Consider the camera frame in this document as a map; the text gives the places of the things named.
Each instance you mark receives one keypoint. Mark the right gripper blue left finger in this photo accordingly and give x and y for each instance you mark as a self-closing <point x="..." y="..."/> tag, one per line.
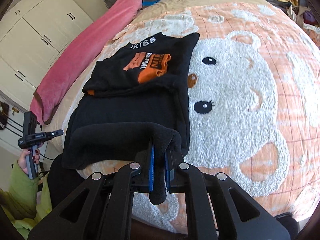
<point x="151" y="166"/>

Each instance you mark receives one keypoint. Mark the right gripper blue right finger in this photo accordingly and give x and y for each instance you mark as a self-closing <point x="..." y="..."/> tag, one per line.
<point x="169" y="170"/>

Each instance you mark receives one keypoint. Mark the black JKISS sweatshirt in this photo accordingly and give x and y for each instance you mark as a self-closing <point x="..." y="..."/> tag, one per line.
<point x="134" y="101"/>

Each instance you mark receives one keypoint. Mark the green sleeve forearm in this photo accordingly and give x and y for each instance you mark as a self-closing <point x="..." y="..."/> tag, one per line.
<point x="23" y="207"/>

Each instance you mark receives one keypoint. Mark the left hand red nails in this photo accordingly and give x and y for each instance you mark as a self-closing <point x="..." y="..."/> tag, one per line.
<point x="22" y="159"/>

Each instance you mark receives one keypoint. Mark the pink plush blanket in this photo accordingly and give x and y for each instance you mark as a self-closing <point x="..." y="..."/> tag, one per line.
<point x="77" y="56"/>

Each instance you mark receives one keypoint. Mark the white wardrobe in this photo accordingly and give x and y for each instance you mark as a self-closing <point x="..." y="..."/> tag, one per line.
<point x="34" y="33"/>

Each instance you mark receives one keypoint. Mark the floral fabric bag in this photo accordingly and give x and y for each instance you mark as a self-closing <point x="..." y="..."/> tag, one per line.
<point x="303" y="17"/>

